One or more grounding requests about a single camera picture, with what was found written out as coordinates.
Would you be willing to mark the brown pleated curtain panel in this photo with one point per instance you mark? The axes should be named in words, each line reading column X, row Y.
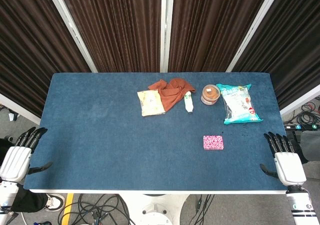
column 25, row 47
column 295, row 47
column 212, row 22
column 112, row 22

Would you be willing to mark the teal white snack bag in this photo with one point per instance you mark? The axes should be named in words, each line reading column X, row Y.
column 238, row 105

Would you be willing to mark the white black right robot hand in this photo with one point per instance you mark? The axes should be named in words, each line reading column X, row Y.
column 290, row 167

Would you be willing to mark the blue fabric table mat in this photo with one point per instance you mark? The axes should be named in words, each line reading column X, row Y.
column 112, row 140

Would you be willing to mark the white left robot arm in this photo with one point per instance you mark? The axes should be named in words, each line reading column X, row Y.
column 7, row 195

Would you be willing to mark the black white sneaker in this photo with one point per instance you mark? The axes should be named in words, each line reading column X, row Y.
column 56, row 202

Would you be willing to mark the round clear jar brown contents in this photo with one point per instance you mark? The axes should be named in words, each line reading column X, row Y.
column 210, row 95

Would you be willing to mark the crumpled orange cloth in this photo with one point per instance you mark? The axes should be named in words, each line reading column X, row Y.
column 170, row 95

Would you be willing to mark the red white patterned block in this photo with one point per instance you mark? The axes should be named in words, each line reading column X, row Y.
column 213, row 142

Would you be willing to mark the yellow floor tape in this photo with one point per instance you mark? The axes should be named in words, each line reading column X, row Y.
column 67, row 208

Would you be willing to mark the white frame post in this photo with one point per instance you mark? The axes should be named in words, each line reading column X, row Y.
column 71, row 28
column 255, row 27
column 166, row 27

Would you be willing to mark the small white green-label bottle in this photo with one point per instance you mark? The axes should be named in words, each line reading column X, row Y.
column 188, row 103

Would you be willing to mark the white frame bottom bar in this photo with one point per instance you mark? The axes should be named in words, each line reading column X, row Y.
column 300, row 100
column 20, row 108

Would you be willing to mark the white adapter plug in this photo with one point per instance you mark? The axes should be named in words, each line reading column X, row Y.
column 13, row 116

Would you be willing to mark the yellow snack packet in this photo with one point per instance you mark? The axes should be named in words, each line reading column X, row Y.
column 151, row 102

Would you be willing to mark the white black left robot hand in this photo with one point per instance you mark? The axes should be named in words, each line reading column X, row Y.
column 15, row 162

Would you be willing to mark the grey trouser leg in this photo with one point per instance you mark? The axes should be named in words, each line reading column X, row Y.
column 311, row 145

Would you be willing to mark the black trouser leg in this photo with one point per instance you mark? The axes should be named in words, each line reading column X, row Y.
column 27, row 200

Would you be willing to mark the black foot pedal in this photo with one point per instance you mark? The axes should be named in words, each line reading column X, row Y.
column 297, row 135

